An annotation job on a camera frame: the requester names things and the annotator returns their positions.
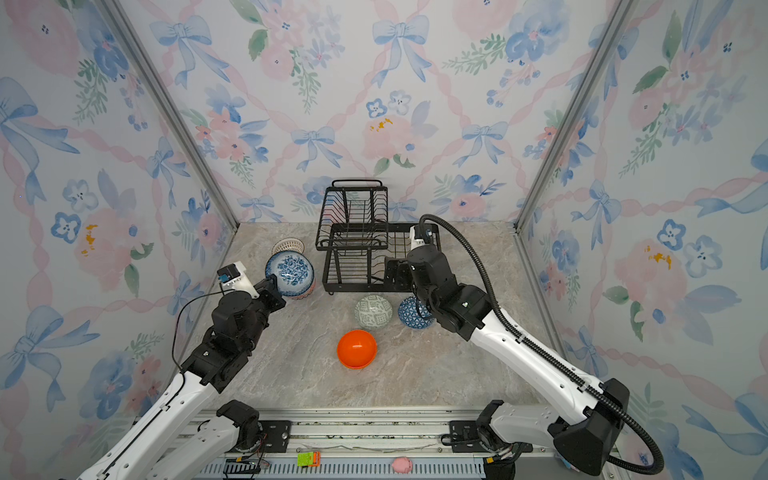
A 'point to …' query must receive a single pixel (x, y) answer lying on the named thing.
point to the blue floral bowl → (293, 271)
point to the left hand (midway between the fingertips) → (276, 274)
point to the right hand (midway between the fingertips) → (402, 258)
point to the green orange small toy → (308, 459)
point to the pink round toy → (402, 465)
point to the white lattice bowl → (288, 244)
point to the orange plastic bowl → (356, 349)
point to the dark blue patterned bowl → (408, 313)
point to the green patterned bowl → (373, 312)
